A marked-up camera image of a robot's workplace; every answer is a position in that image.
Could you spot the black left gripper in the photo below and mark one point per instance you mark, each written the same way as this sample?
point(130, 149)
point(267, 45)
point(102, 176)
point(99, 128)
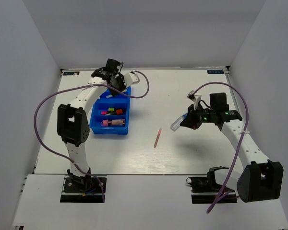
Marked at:
point(114, 93)

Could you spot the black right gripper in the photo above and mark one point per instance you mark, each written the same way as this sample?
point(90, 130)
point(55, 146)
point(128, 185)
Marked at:
point(191, 120)

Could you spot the clear blue cap spray bottle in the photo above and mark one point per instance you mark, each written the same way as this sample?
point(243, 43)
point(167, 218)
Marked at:
point(176, 124)

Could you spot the yellow cap black highlighter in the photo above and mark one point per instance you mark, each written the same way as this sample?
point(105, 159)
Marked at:
point(111, 109)

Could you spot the orange cap black highlighter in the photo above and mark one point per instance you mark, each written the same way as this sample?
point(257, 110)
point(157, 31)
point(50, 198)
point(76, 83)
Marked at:
point(116, 112)

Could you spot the orange refill tube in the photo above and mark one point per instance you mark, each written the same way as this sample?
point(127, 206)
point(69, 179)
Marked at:
point(157, 138)

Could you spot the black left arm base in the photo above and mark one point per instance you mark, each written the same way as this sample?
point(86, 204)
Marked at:
point(73, 194)

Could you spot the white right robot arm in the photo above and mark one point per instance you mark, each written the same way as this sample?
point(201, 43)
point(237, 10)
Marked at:
point(261, 178)

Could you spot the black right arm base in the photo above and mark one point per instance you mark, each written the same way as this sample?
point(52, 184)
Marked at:
point(204, 193)

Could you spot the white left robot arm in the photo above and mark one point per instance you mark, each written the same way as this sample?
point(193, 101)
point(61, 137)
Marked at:
point(72, 124)

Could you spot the blue compartment tray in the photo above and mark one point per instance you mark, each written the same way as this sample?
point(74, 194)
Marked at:
point(103, 104)

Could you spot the left corner label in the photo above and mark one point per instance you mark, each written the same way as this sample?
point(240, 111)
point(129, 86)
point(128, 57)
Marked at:
point(71, 73)

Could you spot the corner label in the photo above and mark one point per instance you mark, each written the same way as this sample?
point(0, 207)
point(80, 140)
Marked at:
point(71, 73)
point(215, 71)

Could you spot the right corner label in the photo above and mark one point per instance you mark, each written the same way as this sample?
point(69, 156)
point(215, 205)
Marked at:
point(215, 71)

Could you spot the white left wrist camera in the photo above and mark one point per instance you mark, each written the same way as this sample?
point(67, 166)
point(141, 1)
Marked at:
point(130, 79)

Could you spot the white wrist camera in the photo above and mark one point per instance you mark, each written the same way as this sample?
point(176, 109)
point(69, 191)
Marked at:
point(130, 79)
point(196, 98)

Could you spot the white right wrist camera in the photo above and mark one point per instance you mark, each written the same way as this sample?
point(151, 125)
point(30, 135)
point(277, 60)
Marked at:
point(196, 98)

